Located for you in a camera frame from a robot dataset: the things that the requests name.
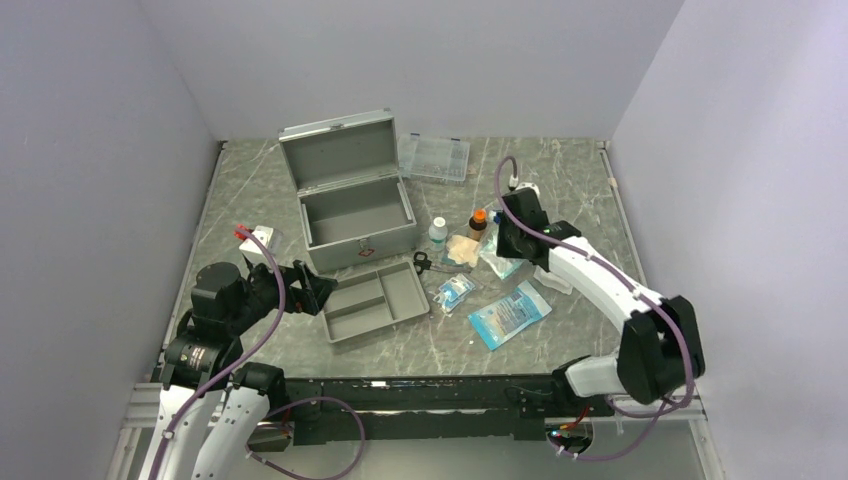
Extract blue white mask pack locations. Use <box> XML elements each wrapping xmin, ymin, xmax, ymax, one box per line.
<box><xmin>468</xmin><ymin>281</ymin><xmax>552</xmax><ymax>351</ymax></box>

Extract white gauze packet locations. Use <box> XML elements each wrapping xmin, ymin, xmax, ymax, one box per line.
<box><xmin>533</xmin><ymin>266</ymin><xmax>573</xmax><ymax>295</ymax></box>

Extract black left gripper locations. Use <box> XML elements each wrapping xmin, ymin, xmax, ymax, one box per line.
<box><xmin>227</xmin><ymin>254</ymin><xmax>336</xmax><ymax>334</ymax></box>

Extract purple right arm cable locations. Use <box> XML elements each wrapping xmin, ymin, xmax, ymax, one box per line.
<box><xmin>493</xmin><ymin>156</ymin><xmax>697</xmax><ymax>464</ymax></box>

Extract grey metal medicine case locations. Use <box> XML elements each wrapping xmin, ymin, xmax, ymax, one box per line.
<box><xmin>278</xmin><ymin>108</ymin><xmax>419</xmax><ymax>272</ymax></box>

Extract white disinfectant bottle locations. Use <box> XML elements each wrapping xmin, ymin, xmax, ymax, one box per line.
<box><xmin>428</xmin><ymin>217</ymin><xmax>448</xmax><ymax>251</ymax></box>

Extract alcohol wipes zip bag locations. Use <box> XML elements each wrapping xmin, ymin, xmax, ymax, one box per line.
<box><xmin>433</xmin><ymin>273</ymin><xmax>476</xmax><ymax>314</ymax></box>

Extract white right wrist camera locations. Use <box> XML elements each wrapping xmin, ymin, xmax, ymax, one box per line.
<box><xmin>515</xmin><ymin>182</ymin><xmax>540</xmax><ymax>197</ymax></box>

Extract clear plastic pill organizer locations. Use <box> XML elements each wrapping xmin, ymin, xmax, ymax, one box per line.
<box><xmin>397</xmin><ymin>133</ymin><xmax>470</xmax><ymax>185</ymax></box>

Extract black handled scissors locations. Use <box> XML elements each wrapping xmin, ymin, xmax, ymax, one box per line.
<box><xmin>412</xmin><ymin>251</ymin><xmax>472</xmax><ymax>275</ymax></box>

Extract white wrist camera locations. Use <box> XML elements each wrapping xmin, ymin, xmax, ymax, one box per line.
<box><xmin>515</xmin><ymin>182</ymin><xmax>540</xmax><ymax>197</ymax></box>
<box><xmin>234</xmin><ymin>225</ymin><xmax>282</xmax><ymax>266</ymax></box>

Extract teal patterned plaster bag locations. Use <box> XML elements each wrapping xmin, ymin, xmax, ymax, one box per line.
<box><xmin>478</xmin><ymin>237</ymin><xmax>525</xmax><ymax>280</ymax></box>

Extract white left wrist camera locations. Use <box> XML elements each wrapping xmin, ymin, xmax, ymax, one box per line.
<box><xmin>234</xmin><ymin>225</ymin><xmax>282</xmax><ymax>266</ymax></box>

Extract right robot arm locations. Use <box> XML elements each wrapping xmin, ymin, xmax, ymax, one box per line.
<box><xmin>497</xmin><ymin>186</ymin><xmax>706</xmax><ymax>415</ymax></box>

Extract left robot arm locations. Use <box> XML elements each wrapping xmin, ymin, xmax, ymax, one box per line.
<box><xmin>140</xmin><ymin>261</ymin><xmax>338</xmax><ymax>479</ymax></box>

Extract brown bottle orange cap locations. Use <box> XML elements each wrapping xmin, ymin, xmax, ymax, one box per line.
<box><xmin>468</xmin><ymin>209</ymin><xmax>487</xmax><ymax>242</ymax></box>

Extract grey plastic divided tray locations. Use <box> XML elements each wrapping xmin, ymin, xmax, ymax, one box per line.
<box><xmin>322</xmin><ymin>260</ymin><xmax>430</xmax><ymax>344</ymax></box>

